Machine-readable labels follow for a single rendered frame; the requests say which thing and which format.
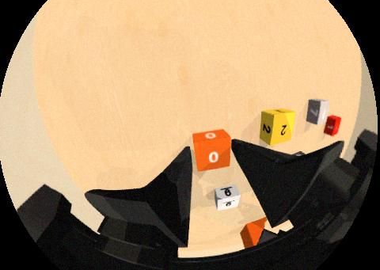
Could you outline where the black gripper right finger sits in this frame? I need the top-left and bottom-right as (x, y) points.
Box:
(231, 138), (345, 229)

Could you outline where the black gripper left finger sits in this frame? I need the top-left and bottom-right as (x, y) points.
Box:
(85, 146), (193, 248)

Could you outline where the yellow block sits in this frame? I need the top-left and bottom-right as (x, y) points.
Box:
(260, 108), (295, 146)

